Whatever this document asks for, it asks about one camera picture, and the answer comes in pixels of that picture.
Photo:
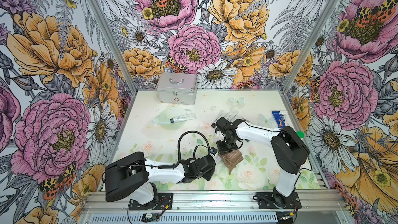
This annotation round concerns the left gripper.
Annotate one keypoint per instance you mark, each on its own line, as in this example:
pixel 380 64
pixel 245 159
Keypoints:
pixel 207 176

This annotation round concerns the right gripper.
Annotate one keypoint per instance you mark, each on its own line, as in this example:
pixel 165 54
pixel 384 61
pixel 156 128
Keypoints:
pixel 224 150

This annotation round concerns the purple cap toothpaste tube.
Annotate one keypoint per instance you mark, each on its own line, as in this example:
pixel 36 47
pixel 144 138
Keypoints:
pixel 232 114

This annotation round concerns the dark green cap toothpaste tube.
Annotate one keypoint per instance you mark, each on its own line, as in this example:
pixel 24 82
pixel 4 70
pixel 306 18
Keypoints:
pixel 191 116

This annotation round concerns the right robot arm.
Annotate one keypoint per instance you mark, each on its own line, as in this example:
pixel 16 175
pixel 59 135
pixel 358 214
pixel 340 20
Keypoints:
pixel 288 147

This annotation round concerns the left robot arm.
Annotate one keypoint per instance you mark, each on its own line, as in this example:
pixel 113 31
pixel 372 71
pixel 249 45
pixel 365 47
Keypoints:
pixel 135 176

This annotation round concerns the blue bandage packet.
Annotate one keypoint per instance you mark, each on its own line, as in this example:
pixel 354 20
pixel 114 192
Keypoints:
pixel 279 117

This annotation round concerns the green cap white bottle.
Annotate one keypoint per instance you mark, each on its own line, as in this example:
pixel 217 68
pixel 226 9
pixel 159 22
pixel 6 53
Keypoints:
pixel 300 134

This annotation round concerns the silver metal first-aid case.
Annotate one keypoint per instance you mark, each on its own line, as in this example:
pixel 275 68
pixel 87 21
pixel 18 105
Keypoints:
pixel 177 88

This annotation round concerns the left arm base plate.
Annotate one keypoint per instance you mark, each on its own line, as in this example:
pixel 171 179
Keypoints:
pixel 161 201

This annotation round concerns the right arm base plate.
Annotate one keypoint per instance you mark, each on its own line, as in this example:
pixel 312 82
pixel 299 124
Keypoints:
pixel 274 200

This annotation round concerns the aluminium front rail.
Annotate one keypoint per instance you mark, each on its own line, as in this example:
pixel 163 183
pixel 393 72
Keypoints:
pixel 223 207

